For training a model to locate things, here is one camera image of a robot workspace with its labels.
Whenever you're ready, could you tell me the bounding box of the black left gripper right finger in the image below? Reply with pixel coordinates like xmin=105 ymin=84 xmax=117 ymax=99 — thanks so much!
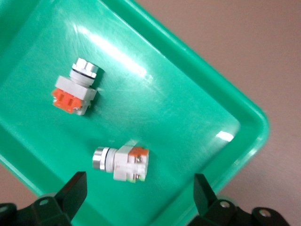
xmin=190 ymin=173 xmax=250 ymax=226

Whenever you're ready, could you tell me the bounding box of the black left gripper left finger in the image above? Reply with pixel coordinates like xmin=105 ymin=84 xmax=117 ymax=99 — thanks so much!
xmin=32 ymin=171 xmax=88 ymax=226

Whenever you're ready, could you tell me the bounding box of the white button with silver ring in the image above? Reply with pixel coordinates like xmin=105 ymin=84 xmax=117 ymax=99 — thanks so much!
xmin=92 ymin=140 xmax=151 ymax=184

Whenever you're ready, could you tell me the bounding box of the white button with orange block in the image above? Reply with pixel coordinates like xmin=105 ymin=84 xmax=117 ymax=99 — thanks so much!
xmin=51 ymin=57 xmax=100 ymax=116

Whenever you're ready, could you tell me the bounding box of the green plastic tray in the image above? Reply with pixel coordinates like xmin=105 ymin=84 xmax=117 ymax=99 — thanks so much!
xmin=0 ymin=0 xmax=270 ymax=226

